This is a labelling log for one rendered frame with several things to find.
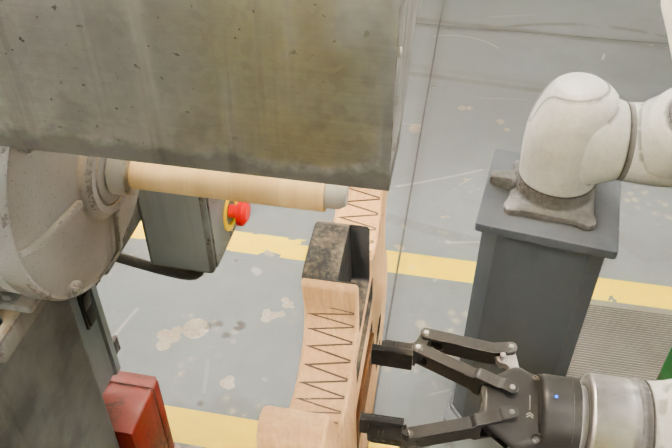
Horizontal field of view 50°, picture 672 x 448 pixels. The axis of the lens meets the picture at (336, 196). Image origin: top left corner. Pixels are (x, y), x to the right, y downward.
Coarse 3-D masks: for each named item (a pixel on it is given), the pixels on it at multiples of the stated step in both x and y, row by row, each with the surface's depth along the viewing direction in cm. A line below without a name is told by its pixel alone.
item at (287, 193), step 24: (144, 168) 65; (168, 168) 64; (192, 168) 64; (168, 192) 65; (192, 192) 64; (216, 192) 64; (240, 192) 63; (264, 192) 63; (288, 192) 63; (312, 192) 62
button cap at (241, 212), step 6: (234, 204) 104; (240, 204) 103; (246, 204) 103; (228, 210) 103; (234, 210) 103; (240, 210) 102; (246, 210) 103; (228, 216) 104; (234, 216) 104; (240, 216) 102; (246, 216) 103; (240, 222) 103
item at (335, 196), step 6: (330, 186) 63; (336, 186) 63; (342, 186) 63; (324, 192) 62; (330, 192) 62; (336, 192) 62; (342, 192) 62; (348, 192) 64; (324, 198) 63; (330, 198) 62; (336, 198) 62; (342, 198) 62; (324, 204) 63; (330, 204) 63; (336, 204) 63; (342, 204) 63
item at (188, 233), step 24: (144, 192) 94; (144, 216) 97; (168, 216) 96; (192, 216) 95; (216, 216) 98; (168, 240) 99; (192, 240) 98; (216, 240) 100; (144, 264) 105; (168, 264) 102; (192, 264) 101; (216, 264) 102
